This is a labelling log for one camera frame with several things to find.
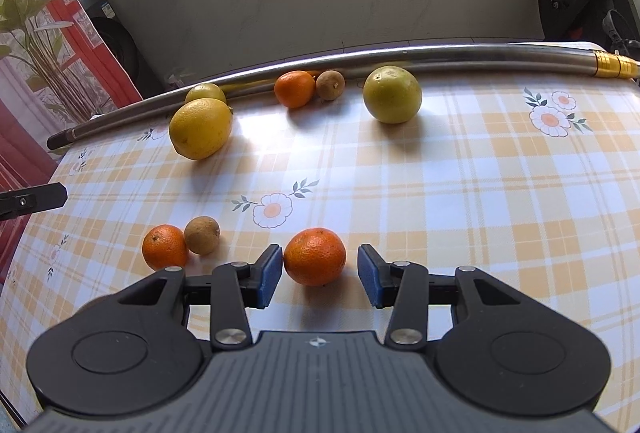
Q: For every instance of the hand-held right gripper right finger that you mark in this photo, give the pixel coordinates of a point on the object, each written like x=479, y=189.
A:
x=370, y=278

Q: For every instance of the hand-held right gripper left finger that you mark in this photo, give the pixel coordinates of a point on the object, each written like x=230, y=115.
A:
x=270, y=275

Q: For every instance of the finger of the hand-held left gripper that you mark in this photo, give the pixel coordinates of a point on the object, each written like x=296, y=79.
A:
x=35, y=200

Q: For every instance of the small orange mandarin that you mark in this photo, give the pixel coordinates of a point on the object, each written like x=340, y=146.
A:
x=165, y=246
x=315, y=256
x=295, y=88

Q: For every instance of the small brown kiwi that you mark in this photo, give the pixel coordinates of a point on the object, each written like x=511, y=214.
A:
x=202, y=235
x=330, y=84

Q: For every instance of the large yellow lemon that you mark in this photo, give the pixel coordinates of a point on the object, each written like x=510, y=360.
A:
x=201, y=128

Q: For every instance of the round yellow-green citrus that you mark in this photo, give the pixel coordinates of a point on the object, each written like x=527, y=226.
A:
x=392, y=94

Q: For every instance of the yellow checked floral tablecloth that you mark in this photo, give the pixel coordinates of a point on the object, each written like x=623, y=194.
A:
x=450, y=193

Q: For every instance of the printed backdrop curtain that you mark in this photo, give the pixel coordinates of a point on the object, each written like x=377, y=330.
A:
x=30, y=38

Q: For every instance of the black round object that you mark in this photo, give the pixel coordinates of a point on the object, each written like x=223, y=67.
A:
x=117, y=48

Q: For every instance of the small yellow-green lemon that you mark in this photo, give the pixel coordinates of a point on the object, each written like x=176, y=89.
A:
x=205, y=90

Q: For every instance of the telescopic metal pole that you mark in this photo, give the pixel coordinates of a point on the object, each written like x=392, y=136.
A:
x=425, y=58

